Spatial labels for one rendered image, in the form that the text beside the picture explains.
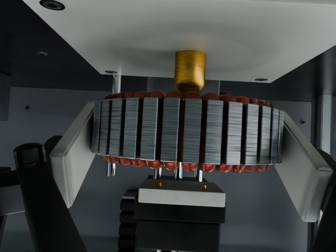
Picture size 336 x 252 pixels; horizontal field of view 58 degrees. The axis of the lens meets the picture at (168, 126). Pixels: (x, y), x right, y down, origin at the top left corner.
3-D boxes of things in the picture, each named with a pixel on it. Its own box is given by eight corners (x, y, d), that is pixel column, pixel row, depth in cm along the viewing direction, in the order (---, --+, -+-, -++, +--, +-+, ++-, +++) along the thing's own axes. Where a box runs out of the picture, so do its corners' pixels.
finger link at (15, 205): (40, 221, 13) (-33, 218, 13) (75, 159, 17) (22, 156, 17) (35, 192, 12) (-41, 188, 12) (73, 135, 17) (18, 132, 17)
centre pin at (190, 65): (175, 49, 18) (173, 93, 18) (208, 50, 18) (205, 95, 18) (175, 58, 20) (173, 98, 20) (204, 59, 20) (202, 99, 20)
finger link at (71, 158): (71, 209, 14) (55, 208, 14) (102, 141, 21) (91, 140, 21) (64, 154, 13) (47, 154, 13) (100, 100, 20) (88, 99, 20)
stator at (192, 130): (66, 81, 13) (60, 166, 13) (323, 94, 13) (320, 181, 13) (114, 107, 24) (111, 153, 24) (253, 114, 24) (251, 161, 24)
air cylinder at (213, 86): (147, 74, 31) (144, 127, 31) (220, 77, 31) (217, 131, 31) (150, 83, 36) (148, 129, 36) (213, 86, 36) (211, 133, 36)
